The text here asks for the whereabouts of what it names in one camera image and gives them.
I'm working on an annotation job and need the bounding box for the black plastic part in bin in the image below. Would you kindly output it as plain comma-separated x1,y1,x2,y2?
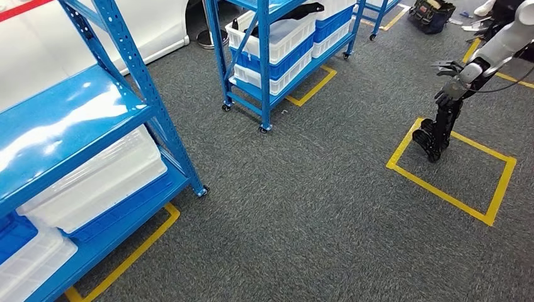
231,2,326,31

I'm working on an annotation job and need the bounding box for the blue wheeled bin rack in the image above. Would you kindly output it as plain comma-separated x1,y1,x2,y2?
204,0,368,134

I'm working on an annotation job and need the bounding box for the white plastic bin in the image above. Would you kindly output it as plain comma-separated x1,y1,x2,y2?
233,50,314,97
225,10,317,65
0,226,79,302
309,0,358,21
312,21,353,59
16,125,169,234

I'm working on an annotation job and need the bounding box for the yellow floor tape outline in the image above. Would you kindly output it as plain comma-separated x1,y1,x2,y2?
285,64,338,108
385,117,517,227

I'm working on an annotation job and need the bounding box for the blue plastic bin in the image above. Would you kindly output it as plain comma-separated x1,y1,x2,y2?
314,6,355,44
62,171,176,245
230,35,315,81
0,212,38,266

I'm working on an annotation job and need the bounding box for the small blue wheeled rack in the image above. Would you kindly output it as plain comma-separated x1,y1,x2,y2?
355,0,404,42

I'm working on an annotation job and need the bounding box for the grey and black humanoid robot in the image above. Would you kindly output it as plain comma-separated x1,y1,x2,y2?
412,0,534,164

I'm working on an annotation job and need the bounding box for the large blue metal shelving rack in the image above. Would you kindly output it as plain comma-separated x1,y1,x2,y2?
0,0,210,302

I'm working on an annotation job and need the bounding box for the black tool bag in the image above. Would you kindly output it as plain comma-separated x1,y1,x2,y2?
407,0,457,35

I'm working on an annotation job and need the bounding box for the white car with red stripe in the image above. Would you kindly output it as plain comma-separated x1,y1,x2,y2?
0,0,191,113

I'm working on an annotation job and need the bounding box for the chrome stanchion post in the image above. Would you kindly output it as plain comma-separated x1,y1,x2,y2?
196,0,231,51

